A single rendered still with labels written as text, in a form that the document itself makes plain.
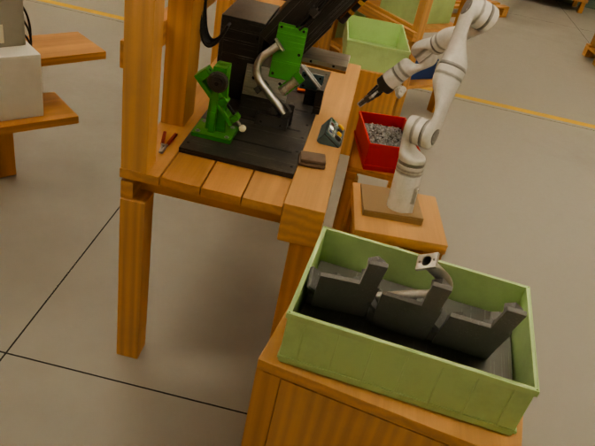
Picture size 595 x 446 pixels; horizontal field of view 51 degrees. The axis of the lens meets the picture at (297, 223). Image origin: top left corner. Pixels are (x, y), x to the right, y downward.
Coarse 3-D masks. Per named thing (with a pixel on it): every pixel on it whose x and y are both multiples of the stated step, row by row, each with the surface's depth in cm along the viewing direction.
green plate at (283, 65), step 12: (288, 24) 240; (276, 36) 242; (288, 36) 241; (300, 36) 241; (288, 48) 243; (300, 48) 242; (276, 60) 244; (288, 60) 244; (300, 60) 243; (276, 72) 246; (288, 72) 245
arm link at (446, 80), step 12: (444, 72) 201; (456, 72) 201; (444, 84) 201; (456, 84) 202; (444, 96) 201; (444, 108) 202; (432, 120) 202; (420, 132) 202; (432, 132) 202; (420, 144) 205; (432, 144) 205
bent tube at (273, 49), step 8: (272, 48) 240; (280, 48) 239; (264, 56) 241; (256, 64) 242; (256, 72) 243; (256, 80) 244; (264, 88) 245; (272, 96) 245; (280, 104) 246; (280, 112) 247
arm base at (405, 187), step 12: (396, 168) 213; (408, 168) 209; (420, 168) 210; (396, 180) 213; (408, 180) 211; (420, 180) 213; (396, 192) 215; (408, 192) 213; (396, 204) 216; (408, 204) 216
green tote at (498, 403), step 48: (336, 240) 186; (480, 288) 182; (528, 288) 178; (288, 336) 156; (336, 336) 152; (528, 336) 163; (384, 384) 156; (432, 384) 152; (480, 384) 149; (528, 384) 151
